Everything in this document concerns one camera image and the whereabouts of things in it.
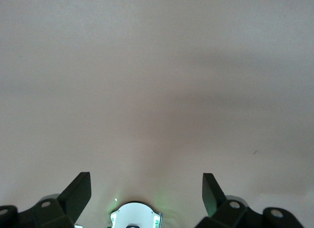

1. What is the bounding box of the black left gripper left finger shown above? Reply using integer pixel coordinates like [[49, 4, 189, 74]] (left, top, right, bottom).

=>
[[0, 172, 92, 228]]

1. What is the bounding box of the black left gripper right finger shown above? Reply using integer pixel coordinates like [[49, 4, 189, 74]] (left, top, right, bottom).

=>
[[195, 173, 305, 228]]

